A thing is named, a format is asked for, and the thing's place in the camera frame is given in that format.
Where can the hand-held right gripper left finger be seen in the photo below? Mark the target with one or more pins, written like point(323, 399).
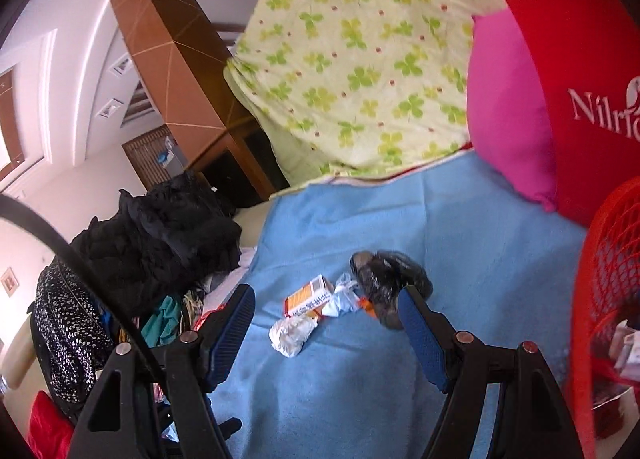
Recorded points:
point(230, 335)

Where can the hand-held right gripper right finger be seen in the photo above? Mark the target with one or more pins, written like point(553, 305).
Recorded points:
point(422, 340)

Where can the white tissue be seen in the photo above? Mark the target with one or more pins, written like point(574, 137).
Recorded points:
point(292, 336)

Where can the orange snack wrapper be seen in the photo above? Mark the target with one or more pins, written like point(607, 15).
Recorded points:
point(369, 307)

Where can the black plastic bag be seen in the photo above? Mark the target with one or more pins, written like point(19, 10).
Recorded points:
point(385, 274)

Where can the orange and white medicine box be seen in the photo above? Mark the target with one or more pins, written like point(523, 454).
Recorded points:
point(305, 296)

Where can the light blue face mask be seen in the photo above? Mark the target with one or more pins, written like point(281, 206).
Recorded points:
point(342, 301)

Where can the red mesh plastic basket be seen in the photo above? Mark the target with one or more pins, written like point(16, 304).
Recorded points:
point(600, 259)

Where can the teal cloth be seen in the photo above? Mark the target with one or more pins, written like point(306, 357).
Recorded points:
point(162, 321)

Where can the light blue blanket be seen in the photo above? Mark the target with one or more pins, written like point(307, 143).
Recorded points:
point(475, 249)

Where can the black garment pile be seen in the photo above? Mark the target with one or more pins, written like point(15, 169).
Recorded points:
point(160, 239)

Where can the black white-flowered garment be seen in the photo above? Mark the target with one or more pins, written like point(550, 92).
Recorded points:
point(65, 339)

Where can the brown wooden door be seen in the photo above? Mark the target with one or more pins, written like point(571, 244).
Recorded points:
point(142, 154)

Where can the red cloth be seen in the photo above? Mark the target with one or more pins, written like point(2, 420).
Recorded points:
point(47, 429)

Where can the pink pillow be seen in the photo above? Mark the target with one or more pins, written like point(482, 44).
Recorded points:
point(505, 114)

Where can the brown wooden wardrobe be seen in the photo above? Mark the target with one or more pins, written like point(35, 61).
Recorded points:
point(165, 39)

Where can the green clover print quilt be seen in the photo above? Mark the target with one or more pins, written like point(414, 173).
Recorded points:
point(360, 39)

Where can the red paper shopping bag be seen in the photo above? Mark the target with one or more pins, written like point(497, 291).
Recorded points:
point(575, 39)

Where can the wall picture frame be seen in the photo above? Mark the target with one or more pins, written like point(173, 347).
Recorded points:
point(7, 281)

